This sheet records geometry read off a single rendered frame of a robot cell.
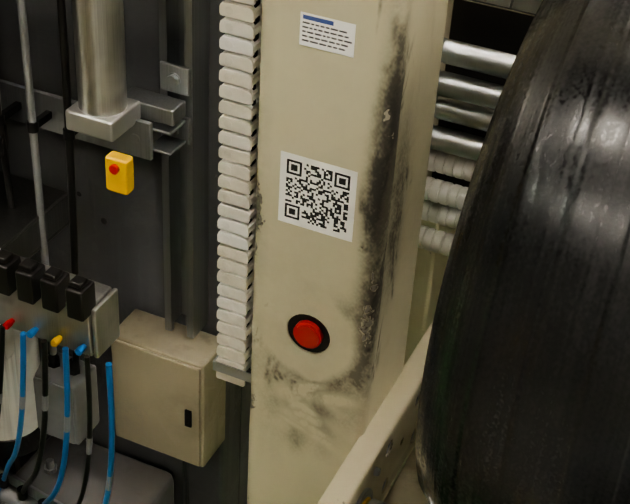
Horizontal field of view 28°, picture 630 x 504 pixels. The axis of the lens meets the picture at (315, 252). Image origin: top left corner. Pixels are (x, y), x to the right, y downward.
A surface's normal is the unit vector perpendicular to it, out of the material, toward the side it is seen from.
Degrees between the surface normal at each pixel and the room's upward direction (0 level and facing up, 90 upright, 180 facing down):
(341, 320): 90
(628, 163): 45
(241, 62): 90
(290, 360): 90
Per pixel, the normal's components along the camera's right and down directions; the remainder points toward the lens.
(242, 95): -0.42, 0.50
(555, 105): -0.46, -0.37
